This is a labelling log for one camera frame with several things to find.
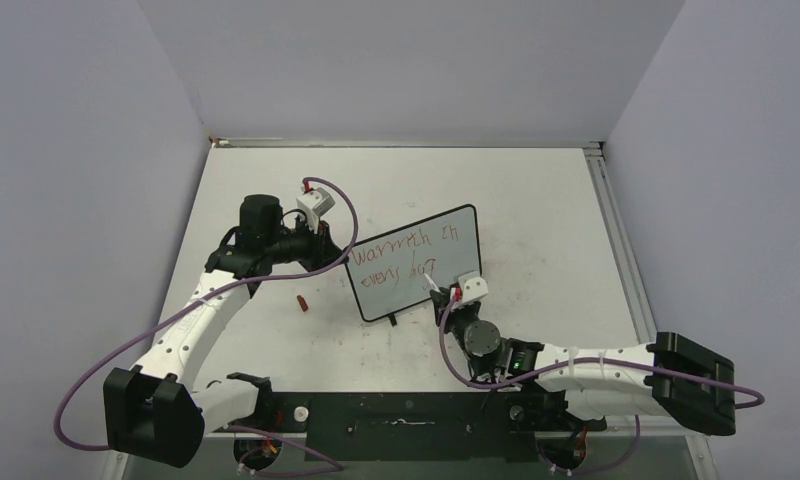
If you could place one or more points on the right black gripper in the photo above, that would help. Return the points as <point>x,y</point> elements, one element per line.
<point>458,310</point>

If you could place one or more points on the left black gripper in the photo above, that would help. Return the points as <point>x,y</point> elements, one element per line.
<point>322,250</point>

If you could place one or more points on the white whiteboard marker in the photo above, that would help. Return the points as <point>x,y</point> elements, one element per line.
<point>432,285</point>

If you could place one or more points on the red marker cap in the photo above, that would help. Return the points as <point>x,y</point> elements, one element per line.
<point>302,303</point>

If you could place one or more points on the black framed whiteboard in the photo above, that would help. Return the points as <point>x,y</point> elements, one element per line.
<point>386,270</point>

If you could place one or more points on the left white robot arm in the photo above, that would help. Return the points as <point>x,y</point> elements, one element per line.
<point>153,409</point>

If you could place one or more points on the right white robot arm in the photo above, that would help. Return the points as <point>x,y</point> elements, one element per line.
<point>671,376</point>

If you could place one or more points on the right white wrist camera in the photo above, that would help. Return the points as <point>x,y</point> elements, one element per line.
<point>468,289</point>

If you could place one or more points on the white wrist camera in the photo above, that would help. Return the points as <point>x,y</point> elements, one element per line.
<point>468,289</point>
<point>314,203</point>

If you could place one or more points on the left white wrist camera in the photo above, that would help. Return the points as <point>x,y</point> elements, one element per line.
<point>314,203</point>

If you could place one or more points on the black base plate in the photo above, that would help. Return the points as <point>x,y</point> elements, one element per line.
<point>452,426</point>

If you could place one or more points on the aluminium rail frame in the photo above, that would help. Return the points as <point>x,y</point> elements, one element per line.
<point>555,261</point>

